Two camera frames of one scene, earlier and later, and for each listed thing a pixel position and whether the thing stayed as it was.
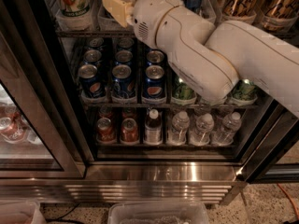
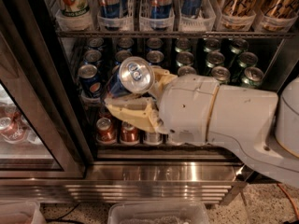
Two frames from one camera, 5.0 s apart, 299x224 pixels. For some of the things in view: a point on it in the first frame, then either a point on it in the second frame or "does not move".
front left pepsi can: [92, 85] does not move
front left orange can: [105, 132] does not move
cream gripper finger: [120, 4] -> [138, 111]
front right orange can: [130, 133] does not move
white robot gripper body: [149, 16] -> [187, 107]
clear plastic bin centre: [158, 213] does not move
